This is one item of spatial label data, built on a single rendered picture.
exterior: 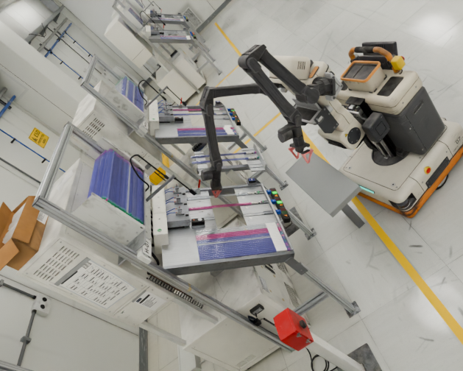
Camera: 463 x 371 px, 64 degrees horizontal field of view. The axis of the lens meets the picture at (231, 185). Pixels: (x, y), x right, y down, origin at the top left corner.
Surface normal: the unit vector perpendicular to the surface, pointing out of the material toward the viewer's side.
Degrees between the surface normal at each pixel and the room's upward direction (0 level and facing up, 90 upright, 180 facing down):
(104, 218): 90
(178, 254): 42
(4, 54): 90
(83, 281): 88
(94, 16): 90
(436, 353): 0
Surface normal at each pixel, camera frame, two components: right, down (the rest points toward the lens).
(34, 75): 0.19, 0.55
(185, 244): 0.03, -0.83
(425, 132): 0.44, 0.31
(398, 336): -0.64, -0.55
